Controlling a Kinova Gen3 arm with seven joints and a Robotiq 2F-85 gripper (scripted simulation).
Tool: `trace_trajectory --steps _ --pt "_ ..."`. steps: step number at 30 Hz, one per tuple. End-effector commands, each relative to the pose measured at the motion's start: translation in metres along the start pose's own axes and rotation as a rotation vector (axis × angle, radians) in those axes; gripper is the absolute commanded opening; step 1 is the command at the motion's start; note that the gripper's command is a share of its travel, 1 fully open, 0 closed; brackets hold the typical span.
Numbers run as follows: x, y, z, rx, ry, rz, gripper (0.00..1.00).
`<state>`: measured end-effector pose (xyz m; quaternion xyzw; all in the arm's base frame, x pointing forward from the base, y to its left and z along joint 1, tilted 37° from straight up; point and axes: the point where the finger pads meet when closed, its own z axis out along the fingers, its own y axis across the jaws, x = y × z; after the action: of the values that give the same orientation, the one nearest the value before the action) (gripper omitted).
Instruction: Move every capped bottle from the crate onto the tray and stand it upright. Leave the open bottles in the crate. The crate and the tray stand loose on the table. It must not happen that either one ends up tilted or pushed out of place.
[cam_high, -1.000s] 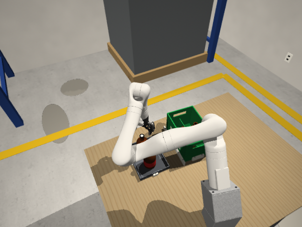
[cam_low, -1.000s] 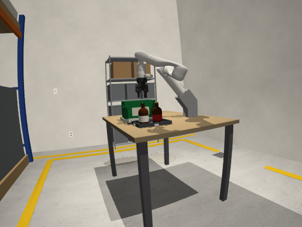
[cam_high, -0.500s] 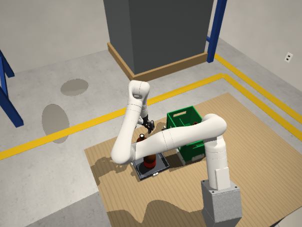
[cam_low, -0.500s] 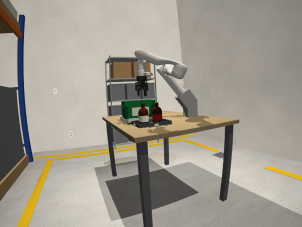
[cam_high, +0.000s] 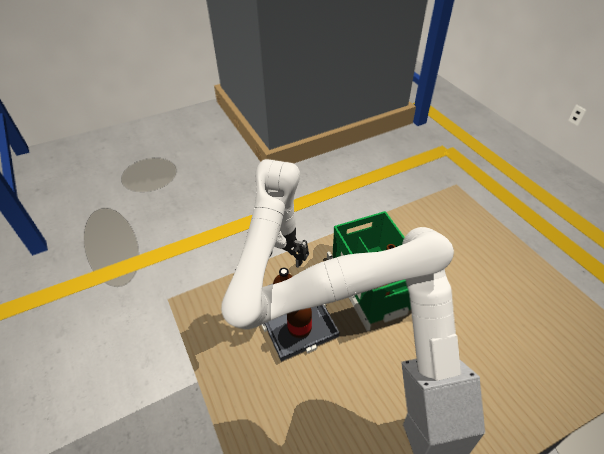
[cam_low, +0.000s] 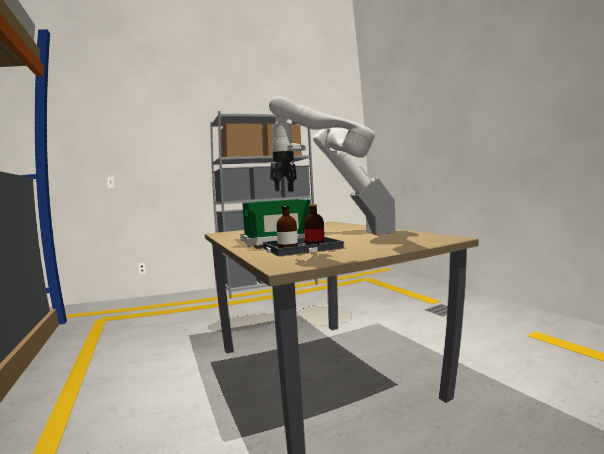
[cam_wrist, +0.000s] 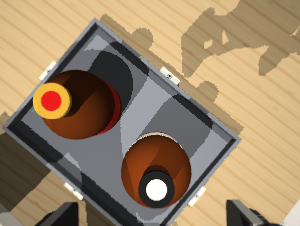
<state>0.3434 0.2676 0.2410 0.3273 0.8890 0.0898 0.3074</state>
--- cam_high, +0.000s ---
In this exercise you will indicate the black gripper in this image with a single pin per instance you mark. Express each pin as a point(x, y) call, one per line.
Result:
point(300, 247)

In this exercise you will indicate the green divided crate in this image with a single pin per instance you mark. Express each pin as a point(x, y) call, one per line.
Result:
point(374, 303)

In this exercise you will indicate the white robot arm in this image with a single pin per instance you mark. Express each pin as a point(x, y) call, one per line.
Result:
point(421, 262)

